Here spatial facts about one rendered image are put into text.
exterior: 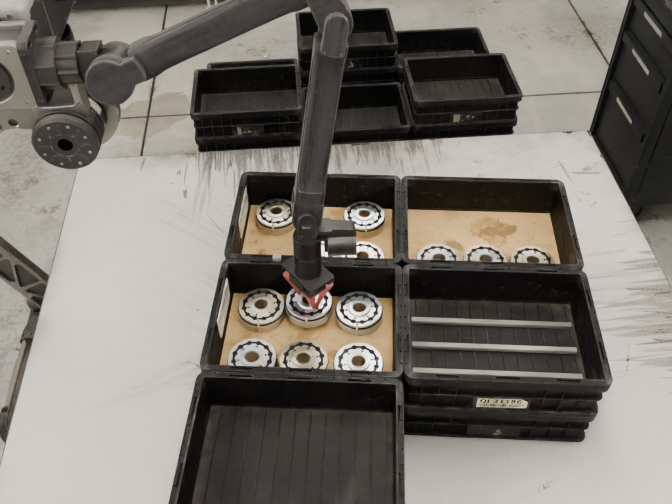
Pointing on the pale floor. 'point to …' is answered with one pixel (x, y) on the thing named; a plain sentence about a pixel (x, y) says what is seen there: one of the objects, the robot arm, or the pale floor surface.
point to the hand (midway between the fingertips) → (308, 298)
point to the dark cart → (639, 106)
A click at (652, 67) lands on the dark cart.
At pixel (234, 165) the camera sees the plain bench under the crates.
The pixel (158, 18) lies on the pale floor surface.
